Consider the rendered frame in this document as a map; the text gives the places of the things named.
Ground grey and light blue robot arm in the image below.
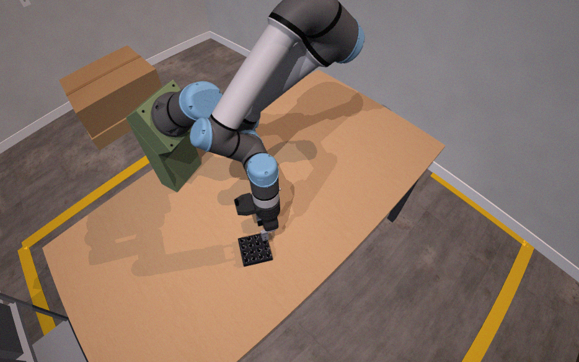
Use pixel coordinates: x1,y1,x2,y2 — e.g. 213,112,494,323
151,0,365,201

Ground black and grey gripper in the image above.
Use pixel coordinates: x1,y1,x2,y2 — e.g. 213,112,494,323
234,192,280,241

